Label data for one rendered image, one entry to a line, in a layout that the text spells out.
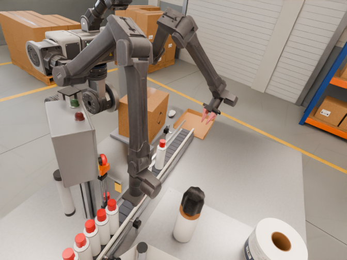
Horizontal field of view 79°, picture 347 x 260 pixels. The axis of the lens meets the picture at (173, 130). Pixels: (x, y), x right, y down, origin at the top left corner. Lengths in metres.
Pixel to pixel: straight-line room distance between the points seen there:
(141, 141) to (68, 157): 0.22
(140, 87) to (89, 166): 0.27
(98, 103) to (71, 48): 0.35
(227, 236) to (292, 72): 4.15
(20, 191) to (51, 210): 1.28
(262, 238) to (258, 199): 0.42
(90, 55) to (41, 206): 0.78
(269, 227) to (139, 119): 0.71
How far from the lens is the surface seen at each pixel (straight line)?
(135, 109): 0.67
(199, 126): 1.76
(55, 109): 0.66
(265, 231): 1.03
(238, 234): 1.15
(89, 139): 0.58
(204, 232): 1.10
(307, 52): 4.82
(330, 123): 4.38
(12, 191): 2.52
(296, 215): 1.45
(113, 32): 0.68
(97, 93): 1.30
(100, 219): 0.88
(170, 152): 1.39
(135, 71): 0.64
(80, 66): 0.85
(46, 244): 1.15
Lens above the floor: 1.82
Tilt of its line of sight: 36 degrees down
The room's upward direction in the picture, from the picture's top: 10 degrees clockwise
